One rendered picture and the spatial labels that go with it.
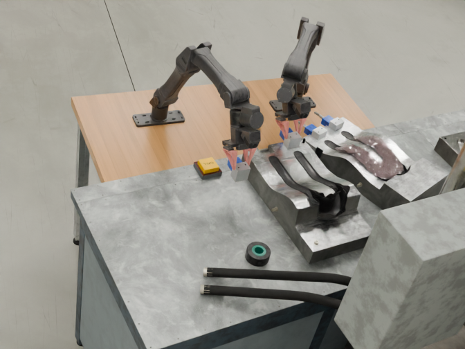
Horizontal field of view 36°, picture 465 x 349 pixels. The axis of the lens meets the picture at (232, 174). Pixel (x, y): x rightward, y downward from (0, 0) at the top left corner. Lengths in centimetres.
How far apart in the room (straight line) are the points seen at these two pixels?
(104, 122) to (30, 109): 143
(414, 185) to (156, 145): 96
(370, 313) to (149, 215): 95
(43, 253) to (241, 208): 118
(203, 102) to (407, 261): 157
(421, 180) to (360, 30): 298
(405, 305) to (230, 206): 101
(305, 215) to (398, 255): 83
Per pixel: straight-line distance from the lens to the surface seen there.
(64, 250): 338
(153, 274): 225
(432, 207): 170
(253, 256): 232
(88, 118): 281
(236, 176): 243
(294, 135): 267
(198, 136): 279
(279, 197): 246
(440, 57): 555
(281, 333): 242
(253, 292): 219
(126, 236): 235
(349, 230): 247
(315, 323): 249
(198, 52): 246
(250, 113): 231
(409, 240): 159
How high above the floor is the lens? 251
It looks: 40 degrees down
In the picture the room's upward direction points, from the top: 13 degrees clockwise
